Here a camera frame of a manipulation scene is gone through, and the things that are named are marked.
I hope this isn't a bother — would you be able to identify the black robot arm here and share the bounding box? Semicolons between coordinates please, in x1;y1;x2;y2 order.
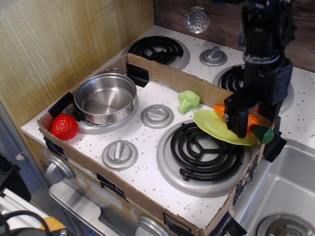
224;0;297;138

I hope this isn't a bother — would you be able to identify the back left black burner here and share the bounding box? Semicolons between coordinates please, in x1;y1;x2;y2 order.
124;36;190;70

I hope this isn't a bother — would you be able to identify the red toy strawberry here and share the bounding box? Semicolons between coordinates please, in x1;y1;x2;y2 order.
50;114;79;140

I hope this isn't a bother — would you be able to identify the orange toy carrot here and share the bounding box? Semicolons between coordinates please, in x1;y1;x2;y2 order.
213;105;274;144

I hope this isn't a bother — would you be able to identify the silver front stove knob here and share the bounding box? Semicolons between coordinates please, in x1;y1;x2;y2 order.
102;140;138;171

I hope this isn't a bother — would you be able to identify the hanging silver strainer ladle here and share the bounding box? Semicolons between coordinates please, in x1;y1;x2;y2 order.
184;0;210;34

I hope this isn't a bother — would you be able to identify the green toy broccoli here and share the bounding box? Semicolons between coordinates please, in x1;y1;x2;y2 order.
178;90;200;114

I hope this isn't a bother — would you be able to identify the black burner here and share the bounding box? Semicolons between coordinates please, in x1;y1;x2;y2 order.
213;64;294;114
157;120;253;198
124;36;190;70

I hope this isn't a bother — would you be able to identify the silver oven door handle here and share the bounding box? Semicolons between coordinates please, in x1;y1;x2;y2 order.
49;181;136;236

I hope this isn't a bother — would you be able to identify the silver oven knob right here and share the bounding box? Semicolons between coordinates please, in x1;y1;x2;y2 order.
135;216;169;236

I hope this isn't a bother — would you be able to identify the silver middle stove knob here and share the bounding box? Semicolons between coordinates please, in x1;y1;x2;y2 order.
141;104;174;129

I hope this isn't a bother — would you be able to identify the light green toy plate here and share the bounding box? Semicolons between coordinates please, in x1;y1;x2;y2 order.
192;110;257;146

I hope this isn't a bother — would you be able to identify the silver stove knob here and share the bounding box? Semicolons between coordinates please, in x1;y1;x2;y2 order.
141;104;174;129
102;140;138;171
199;46;227;67

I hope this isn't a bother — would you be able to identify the front right black burner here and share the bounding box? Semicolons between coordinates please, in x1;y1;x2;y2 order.
157;120;253;198

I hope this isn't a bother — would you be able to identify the silver oven knob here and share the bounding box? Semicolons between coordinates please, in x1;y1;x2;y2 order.
45;155;75;184
135;216;169;236

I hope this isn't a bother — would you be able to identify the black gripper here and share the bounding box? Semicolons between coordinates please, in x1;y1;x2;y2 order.
224;58;293;138

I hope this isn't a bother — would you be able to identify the hanging silver slotted spatula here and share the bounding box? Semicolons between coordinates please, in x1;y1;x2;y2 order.
237;24;247;47

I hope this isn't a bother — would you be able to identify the orange yellow object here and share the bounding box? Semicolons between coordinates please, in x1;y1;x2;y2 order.
44;216;64;232

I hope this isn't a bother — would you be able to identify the silver toy sink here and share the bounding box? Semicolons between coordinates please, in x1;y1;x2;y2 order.
233;140;315;236

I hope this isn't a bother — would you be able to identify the small steel pot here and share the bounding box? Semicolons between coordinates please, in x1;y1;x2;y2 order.
74;72;137;127

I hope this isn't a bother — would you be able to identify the silver oven knob left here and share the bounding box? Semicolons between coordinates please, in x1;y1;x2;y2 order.
45;155;75;184

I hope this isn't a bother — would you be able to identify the back right black burner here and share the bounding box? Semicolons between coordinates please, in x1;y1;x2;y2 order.
213;64;294;114

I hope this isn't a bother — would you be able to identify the black cable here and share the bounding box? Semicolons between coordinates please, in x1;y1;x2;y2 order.
0;210;51;236

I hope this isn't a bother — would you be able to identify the silver back stove knob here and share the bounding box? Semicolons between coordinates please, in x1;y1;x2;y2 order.
199;46;227;67

